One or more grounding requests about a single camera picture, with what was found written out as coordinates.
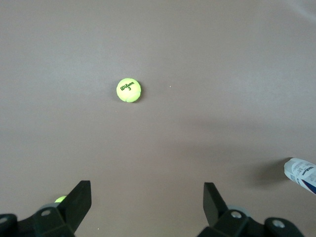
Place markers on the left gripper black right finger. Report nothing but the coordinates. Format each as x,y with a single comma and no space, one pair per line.
214,207

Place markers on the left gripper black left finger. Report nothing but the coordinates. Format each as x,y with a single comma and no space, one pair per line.
76,205

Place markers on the white blue tennis ball can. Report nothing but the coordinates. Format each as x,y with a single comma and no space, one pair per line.
302,174

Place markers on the yellow-green tennis ball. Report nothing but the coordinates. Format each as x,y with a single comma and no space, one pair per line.
60,199
128,90

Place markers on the brown table mat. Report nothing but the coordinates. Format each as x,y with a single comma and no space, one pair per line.
172,49

